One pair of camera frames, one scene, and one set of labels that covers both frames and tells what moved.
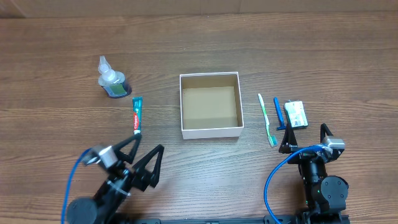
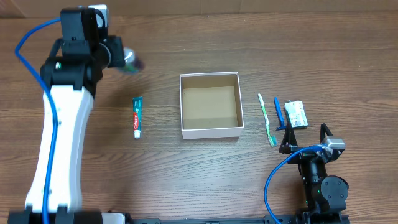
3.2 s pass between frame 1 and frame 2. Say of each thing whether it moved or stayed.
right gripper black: stayed
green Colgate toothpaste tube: stayed
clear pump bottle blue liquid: moved
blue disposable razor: stayed
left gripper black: moved
